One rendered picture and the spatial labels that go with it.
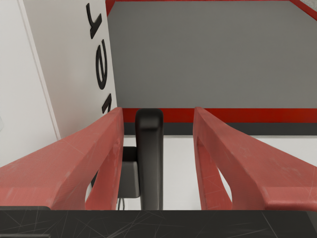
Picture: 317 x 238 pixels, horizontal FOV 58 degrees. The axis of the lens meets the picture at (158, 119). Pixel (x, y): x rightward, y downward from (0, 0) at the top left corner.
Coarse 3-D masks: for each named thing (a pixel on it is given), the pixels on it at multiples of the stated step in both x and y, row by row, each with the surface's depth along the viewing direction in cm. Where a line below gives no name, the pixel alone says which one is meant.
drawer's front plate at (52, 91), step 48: (0, 0) 7; (48, 0) 9; (96, 0) 15; (0, 48) 8; (48, 48) 9; (96, 48) 15; (0, 96) 9; (48, 96) 9; (96, 96) 15; (48, 144) 10
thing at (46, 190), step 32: (96, 128) 9; (32, 160) 7; (64, 160) 7; (96, 160) 8; (0, 192) 5; (32, 192) 5; (64, 192) 6; (96, 192) 11; (0, 224) 5; (32, 224) 5; (64, 224) 5; (96, 224) 5; (128, 224) 5; (160, 224) 5; (192, 224) 5; (224, 224) 5; (256, 224) 5; (288, 224) 5
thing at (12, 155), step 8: (0, 112) 21; (0, 136) 22; (8, 136) 22; (0, 144) 22; (8, 144) 22; (0, 152) 23; (8, 152) 23; (16, 152) 23; (0, 160) 24; (8, 160) 23
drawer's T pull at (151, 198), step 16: (144, 112) 12; (160, 112) 12; (144, 128) 12; (160, 128) 12; (144, 144) 12; (160, 144) 12; (128, 160) 13; (144, 160) 13; (160, 160) 13; (96, 176) 13; (128, 176) 13; (144, 176) 13; (160, 176) 13; (128, 192) 14; (144, 192) 14; (160, 192) 14; (144, 208) 15; (160, 208) 15
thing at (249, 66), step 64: (128, 0) 83; (192, 0) 83; (256, 0) 82; (128, 64) 50; (192, 64) 49; (256, 64) 49; (128, 128) 33; (192, 128) 33; (256, 128) 33; (192, 192) 37
